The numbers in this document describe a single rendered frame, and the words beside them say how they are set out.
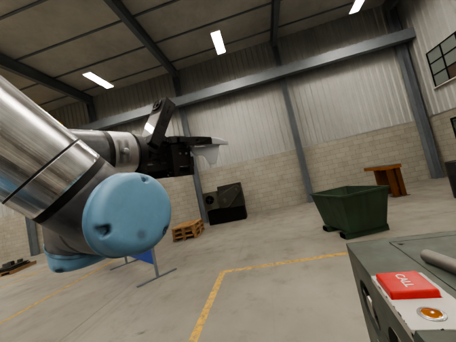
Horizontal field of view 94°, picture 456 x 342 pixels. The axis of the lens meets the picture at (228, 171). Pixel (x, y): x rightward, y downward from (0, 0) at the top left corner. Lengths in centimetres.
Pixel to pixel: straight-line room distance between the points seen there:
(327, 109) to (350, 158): 234
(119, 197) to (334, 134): 1033
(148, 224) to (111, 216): 3
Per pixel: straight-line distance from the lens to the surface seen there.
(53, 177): 21
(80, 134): 37
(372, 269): 52
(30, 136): 21
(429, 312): 41
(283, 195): 983
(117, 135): 39
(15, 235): 1709
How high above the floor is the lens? 147
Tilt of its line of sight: 4 degrees up
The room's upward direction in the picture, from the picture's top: 12 degrees counter-clockwise
